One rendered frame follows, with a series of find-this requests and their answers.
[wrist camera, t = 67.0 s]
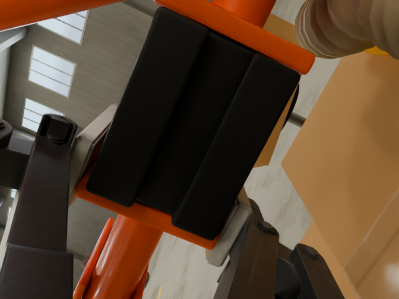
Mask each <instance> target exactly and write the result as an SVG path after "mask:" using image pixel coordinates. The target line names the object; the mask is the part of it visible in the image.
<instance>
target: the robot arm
mask: <svg viewBox="0 0 399 299"><path fill-rule="evenodd" d="M117 107H118V104H116V103H115V104H112V105H111V106H109V107H108V108H107V109H106V110H105V111H104V112H103V113H102V114H101V115H100V116H98V117H97V118H96V119H95V120H94V121H93V122H91V123H90V124H89V125H88V126H87V127H86V128H82V127H80V126H77V124H76V123H75V122H74V121H72V120H71V119H69V118H67V117H64V116H61V115H58V114H53V113H45V114H44V115H43V116H42V119H41V121H40V125H39V128H38V130H37V133H36V136H35V139H34V140H30V139H23V138H19V137H16V136H12V132H13V130H14V128H13V126H12V125H11V124H10V123H8V122H6V121H4V120H2V119H0V187H5V188H9V189H15V190H17V191H16V193H15V197H14V201H13V203H12V207H11V211H10V213H9V217H8V221H7V225H6V227H5V231H4V235H3V238H2V241H1V245H0V299H73V271H74V258H73V254H72V253H67V226H68V207H70V206H71V205H72V203H73V202H74V201H75V199H76V196H75V189H76V187H77V184H78V182H79V180H80V179H81V178H82V177H83V175H85V173H86V172H87V170H88V169H89V168H90V167H91V166H92V164H93V163H94V162H95V161H96V159H97V156H98V154H99V151H100V149H101V147H102V144H103V141H104V139H105V136H106V134H107V131H108V129H109V126H110V124H111V121H112V119H113V117H114V114H115V112H116V109H117ZM279 236H280V235H279V233H278V231H277V230H276V229H275V228H274V227H273V226H272V225H271V224H270V223H268V222H266V221H264V219H263V216H262V213H261V212H260V208H259V206H258V205H257V203H256V202H255V201H254V200H253V199H250V198H248V196H247V194H246V191H245V188H244V186H243V188H242V189H241V191H240V193H239V195H238V196H237V198H236V200H235V202H234V204H233V206H232V208H231V210H230V212H229V213H228V215H227V217H226V219H225V221H224V223H223V225H222V226H221V229H220V230H219V240H218V242H217V244H216V246H215V247H214V248H213V249H212V250H208V249H205V255H206V260H207V263H209V264H211V265H214V266H216V267H220V266H223V264H224V262H225V260H226V259H227V257H228V255H229V257H230V259H229V261H228V263H227V265H226V266H225V268H224V269H223V271H222V273H221V275H220V277H219V279H218V280H217V282H218V287H217V289H216V292H215V294H214V297H213V299H345V298H344V295H343V294H342V292H341V290H340V288H339V286H338V284H337V283H336V281H335V279H334V277H333V275H332V273H331V271H330V269H329V267H328V265H327V263H326V261H325V260H324V258H323V257H322V256H321V255H320V254H319V253H318V251H317V250H315V249H314V248H313V247H310V246H307V245H305V244H302V243H298V244H297V245H296V246H295V247H294V249H293V250H291V249H290V248H288V247H286V246H284V245H283V244H281V243H280V242H279Z"/></svg>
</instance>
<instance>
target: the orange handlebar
mask: <svg viewBox="0 0 399 299"><path fill-rule="evenodd" d="M275 2H276V0H212V3H214V4H216V5H218V6H220V7H222V8H224V9H226V10H228V11H230V12H232V13H234V14H236V15H238V16H240V17H242V18H244V19H246V20H248V21H250V22H252V23H254V24H256V25H258V26H260V27H262V28H263V27H264V25H265V23H266V21H267V19H268V17H269V15H270V13H271V11H272V9H273V6H274V4H275ZM114 222H115V223H114ZM113 224H114V225H113ZM112 226H113V227H112ZM111 229H112V230H111ZM163 232H164V231H161V230H158V229H156V228H153V227H151V226H149V225H146V224H143V223H141V222H138V221H136V220H133V219H131V218H128V217H126V216H123V215H121V214H118V216H117V218H116V221H115V220H114V219H113V218H109V219H108V221H107V223H106V225H105V227H104V229H103V231H102V233H101V235H100V237H99V240H98V242H97V244H96V246H95V248H94V250H93V252H91V250H89V251H87V253H86V254H85V256H84V259H83V261H82V263H81V266H82V267H81V268H82V269H84V268H85V269H84V271H83V273H82V276H81V278H80V280H79V281H78V284H77V286H76V288H75V291H73V299H143V292H144V289H145V288H146V286H147V284H148V281H149V278H150V275H149V272H148V266H149V263H150V259H151V257H152V255H153V253H154V251H155V249H156V247H157V245H158V243H159V241H160V239H161V237H162V235H163ZM109 233H110V234H109ZM106 240H107V241H106ZM102 249H103V250H102ZM96 263H97V264H96Z"/></svg>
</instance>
